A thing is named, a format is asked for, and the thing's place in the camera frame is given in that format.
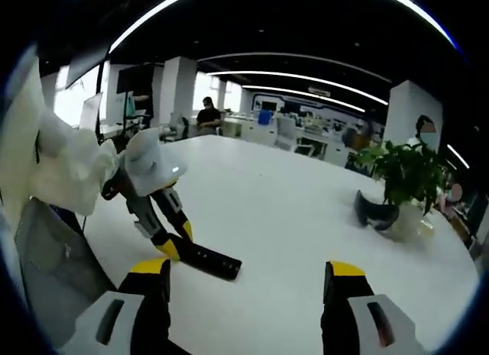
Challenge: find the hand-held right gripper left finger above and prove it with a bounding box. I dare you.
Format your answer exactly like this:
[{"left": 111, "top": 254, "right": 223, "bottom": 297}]
[{"left": 59, "top": 257, "right": 172, "bottom": 355}]

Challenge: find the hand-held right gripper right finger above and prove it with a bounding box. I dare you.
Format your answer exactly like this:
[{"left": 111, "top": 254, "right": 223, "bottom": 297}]
[{"left": 319, "top": 260, "right": 428, "bottom": 355}]

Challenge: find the black remote control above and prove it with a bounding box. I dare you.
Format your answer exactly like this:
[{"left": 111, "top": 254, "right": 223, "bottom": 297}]
[{"left": 173, "top": 234, "right": 243, "bottom": 282}]

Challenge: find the white square pillar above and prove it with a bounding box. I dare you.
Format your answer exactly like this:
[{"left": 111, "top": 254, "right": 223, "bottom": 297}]
[
  {"left": 159, "top": 56, "right": 198, "bottom": 129},
  {"left": 383, "top": 79, "right": 445, "bottom": 150}
]

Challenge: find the white board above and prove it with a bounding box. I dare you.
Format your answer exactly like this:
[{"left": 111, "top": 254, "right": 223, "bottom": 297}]
[{"left": 79, "top": 92, "right": 104, "bottom": 129}]

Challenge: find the black monitor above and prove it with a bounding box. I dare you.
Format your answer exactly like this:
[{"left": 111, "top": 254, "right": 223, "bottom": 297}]
[{"left": 115, "top": 64, "right": 155, "bottom": 96}]

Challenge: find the grey mesh chair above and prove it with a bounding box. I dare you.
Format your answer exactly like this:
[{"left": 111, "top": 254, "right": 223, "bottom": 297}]
[{"left": 15, "top": 197, "right": 118, "bottom": 347}]

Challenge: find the black curved object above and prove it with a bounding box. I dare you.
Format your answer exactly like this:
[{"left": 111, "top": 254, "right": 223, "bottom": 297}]
[{"left": 352, "top": 189, "right": 401, "bottom": 232}]

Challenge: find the white office chair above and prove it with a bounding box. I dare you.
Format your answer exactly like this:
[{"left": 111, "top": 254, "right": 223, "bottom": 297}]
[{"left": 274, "top": 115, "right": 300, "bottom": 151}]

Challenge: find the long ceiling light strip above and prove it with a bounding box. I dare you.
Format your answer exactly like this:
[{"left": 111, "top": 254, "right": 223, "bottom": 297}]
[{"left": 108, "top": 0, "right": 460, "bottom": 55}]

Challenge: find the green potted plant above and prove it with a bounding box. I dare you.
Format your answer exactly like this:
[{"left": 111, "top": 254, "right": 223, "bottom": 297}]
[{"left": 348, "top": 138, "right": 454, "bottom": 244}]

